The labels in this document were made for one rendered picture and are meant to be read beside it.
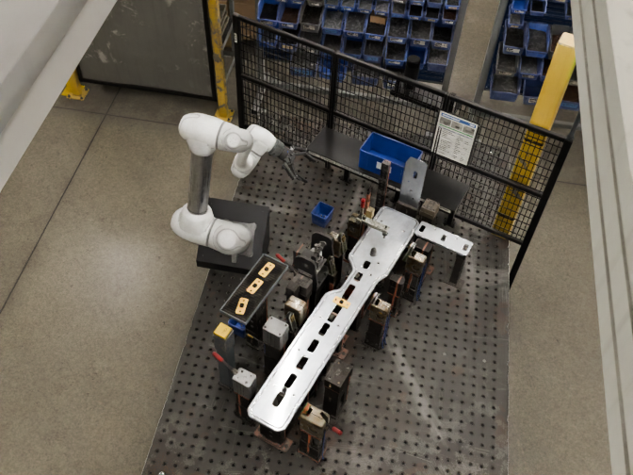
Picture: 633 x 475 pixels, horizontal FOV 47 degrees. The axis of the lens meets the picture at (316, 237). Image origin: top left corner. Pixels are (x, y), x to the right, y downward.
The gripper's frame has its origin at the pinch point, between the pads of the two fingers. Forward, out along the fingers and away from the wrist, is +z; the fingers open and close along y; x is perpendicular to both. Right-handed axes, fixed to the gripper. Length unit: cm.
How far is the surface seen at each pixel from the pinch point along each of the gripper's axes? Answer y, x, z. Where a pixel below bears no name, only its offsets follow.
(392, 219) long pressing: 15, 33, 39
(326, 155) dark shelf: -13.7, 1.2, 5.4
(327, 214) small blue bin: 8.3, -15.6, 27.7
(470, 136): -29, 70, 45
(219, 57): -109, -127, -43
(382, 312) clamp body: 72, 54, 38
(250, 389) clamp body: 129, 39, -5
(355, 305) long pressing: 72, 44, 29
